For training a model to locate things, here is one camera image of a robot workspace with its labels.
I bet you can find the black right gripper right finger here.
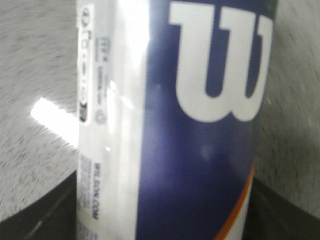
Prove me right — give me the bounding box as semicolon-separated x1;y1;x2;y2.
248;178;320;240

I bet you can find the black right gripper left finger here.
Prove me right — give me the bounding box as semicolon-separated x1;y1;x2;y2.
0;171;76;240

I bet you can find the white blue tennis ball can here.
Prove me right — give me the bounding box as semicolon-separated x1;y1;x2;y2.
76;0;278;240

